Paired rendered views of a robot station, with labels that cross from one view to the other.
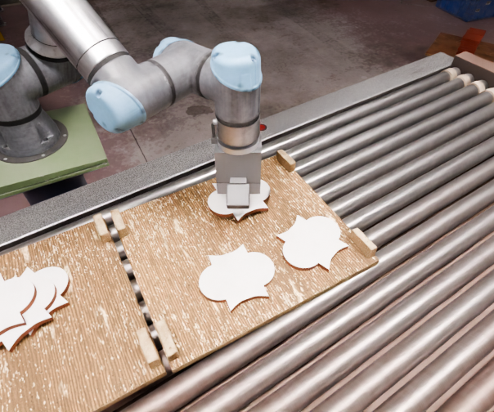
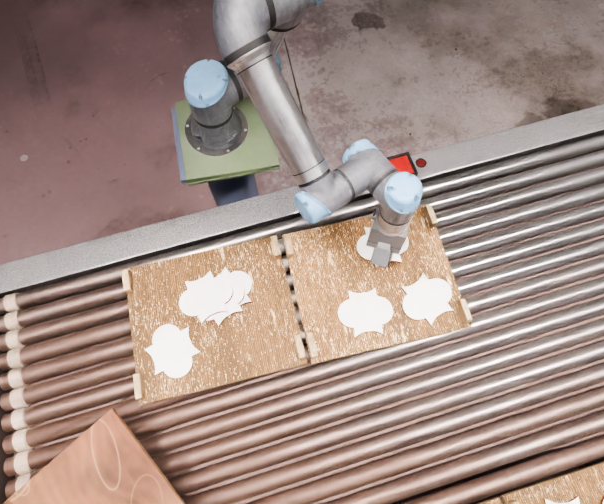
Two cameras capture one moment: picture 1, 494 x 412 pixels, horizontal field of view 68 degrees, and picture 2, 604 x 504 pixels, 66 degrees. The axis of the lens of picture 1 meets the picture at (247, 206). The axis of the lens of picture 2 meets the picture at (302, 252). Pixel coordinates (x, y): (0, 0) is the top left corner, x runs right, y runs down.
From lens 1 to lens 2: 0.59 m
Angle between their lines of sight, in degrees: 23
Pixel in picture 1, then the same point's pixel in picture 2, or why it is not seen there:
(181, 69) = (363, 181)
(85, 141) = (262, 140)
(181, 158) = not seen: hidden behind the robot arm
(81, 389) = (258, 359)
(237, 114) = (395, 220)
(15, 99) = (218, 112)
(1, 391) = (213, 347)
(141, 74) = (335, 190)
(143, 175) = not seen: hidden behind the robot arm
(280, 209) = (411, 262)
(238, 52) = (406, 190)
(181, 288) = (325, 310)
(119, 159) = not seen: hidden behind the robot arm
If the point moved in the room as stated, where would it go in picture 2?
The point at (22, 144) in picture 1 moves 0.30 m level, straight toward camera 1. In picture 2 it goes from (214, 141) to (248, 229)
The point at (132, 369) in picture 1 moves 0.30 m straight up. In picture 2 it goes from (288, 356) to (282, 331)
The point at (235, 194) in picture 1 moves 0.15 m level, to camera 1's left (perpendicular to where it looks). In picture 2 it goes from (379, 256) to (319, 240)
